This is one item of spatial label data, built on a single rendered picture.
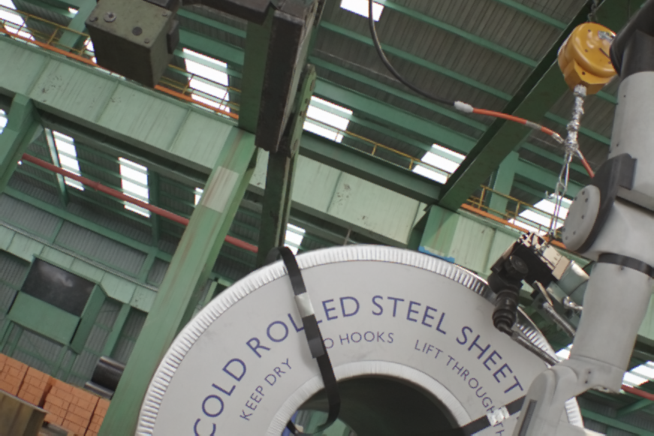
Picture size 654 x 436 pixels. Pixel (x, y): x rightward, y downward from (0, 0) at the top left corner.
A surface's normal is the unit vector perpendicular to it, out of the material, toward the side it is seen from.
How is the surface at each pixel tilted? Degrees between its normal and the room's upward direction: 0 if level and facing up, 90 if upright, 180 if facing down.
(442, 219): 90
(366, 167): 90
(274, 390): 90
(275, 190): 152
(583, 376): 101
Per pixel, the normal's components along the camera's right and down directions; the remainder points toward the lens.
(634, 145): -0.60, -0.50
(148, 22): 0.14, -0.36
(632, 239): -0.24, -0.27
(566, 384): 0.04, -0.18
